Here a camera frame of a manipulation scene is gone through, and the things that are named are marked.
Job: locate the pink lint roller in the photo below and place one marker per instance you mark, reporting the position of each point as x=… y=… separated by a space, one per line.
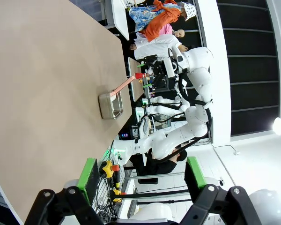
x=123 y=86

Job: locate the person in black clothes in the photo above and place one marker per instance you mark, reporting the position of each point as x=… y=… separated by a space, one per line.
x=161 y=167

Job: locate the brown background table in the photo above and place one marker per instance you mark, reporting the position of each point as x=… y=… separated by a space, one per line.
x=137 y=92

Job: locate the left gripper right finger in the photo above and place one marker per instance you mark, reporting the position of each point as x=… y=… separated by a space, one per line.
x=194 y=173

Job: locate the white equipment box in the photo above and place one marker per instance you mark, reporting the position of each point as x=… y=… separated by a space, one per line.
x=145 y=126

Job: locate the white table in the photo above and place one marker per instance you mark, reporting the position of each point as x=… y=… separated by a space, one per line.
x=120 y=16

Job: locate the small dark monitor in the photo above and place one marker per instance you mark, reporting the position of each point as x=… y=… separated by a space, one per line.
x=124 y=135

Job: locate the slotted aluminium mounting plate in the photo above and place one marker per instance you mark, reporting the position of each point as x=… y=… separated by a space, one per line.
x=98 y=187

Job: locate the yellow red emergency stop button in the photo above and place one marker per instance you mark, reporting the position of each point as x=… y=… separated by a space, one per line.
x=117 y=195
x=107 y=168

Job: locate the orange shirt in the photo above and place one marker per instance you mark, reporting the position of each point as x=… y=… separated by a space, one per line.
x=159 y=23

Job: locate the small red object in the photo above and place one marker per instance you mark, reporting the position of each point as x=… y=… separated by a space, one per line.
x=139 y=75

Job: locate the figure in white coat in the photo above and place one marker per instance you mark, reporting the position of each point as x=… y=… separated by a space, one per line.
x=154 y=48

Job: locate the rectangular stainless steel container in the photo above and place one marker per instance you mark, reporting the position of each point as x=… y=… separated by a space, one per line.
x=106 y=105

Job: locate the white hub with green lights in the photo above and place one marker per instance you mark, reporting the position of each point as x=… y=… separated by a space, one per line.
x=119 y=155

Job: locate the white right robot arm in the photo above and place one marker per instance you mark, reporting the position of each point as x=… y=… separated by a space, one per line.
x=196 y=126

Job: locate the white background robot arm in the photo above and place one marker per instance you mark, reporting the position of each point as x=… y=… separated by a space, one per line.
x=168 y=110
x=161 y=99

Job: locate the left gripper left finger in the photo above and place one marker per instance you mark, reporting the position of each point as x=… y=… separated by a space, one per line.
x=86 y=175

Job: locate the black rod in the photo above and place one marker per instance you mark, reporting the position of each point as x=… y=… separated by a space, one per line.
x=168 y=201
x=154 y=193

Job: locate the blue floral garment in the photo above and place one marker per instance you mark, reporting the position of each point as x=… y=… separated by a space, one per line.
x=140 y=16

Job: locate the white patterned hat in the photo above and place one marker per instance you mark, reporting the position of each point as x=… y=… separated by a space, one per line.
x=189 y=10

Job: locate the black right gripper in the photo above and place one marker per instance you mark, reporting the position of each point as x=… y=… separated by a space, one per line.
x=161 y=70

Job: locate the bald mannequin pink shirt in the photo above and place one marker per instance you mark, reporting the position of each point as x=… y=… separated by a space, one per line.
x=179 y=33

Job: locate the bright round lamp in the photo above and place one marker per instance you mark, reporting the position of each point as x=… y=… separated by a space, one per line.
x=279 y=126

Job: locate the black plug with yellow band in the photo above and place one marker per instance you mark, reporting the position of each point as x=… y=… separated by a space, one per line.
x=117 y=180

